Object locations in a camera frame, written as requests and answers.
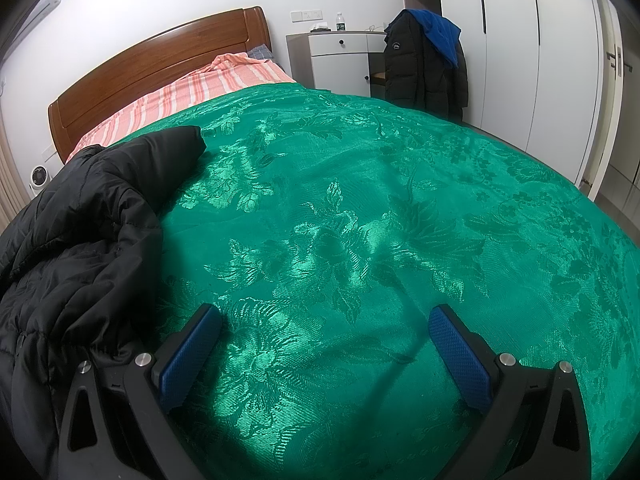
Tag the grey plaid pillow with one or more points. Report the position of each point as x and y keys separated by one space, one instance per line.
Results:
x=261 y=53

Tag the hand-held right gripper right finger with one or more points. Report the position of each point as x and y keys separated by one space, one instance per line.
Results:
x=460 y=360

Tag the white air conditioner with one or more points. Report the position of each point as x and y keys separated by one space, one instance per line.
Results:
x=45 y=7

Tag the black puffer jacket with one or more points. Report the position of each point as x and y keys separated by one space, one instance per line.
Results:
x=75 y=240

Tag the white door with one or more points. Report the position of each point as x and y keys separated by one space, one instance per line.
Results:
x=612 y=110

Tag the white wall outlets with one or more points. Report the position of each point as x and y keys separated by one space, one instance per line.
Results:
x=306 y=14

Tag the white wardrobe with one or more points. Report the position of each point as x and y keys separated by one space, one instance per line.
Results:
x=510 y=60

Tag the pink striped bed sheet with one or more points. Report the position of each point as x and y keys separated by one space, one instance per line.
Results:
x=200 y=90

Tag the green floral blanket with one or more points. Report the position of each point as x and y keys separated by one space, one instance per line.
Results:
x=375 y=210

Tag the clear plastic bottle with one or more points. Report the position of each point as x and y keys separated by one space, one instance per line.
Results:
x=340 y=22

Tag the small white fan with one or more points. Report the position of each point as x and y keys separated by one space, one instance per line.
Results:
x=40 y=176

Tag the tissue box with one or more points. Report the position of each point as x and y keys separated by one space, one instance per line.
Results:
x=320 y=26

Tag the white desk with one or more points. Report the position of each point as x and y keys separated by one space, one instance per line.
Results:
x=335 y=60

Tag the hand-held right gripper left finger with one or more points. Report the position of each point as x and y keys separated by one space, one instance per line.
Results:
x=187 y=360

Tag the blue hoodie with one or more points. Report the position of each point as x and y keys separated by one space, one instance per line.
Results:
x=440 y=32

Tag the beige curtain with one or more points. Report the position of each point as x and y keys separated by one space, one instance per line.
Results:
x=10 y=185

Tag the black hanging coat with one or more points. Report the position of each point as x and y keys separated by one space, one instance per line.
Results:
x=405 y=70

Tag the wooden headboard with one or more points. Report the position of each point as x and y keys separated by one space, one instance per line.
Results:
x=150 y=60

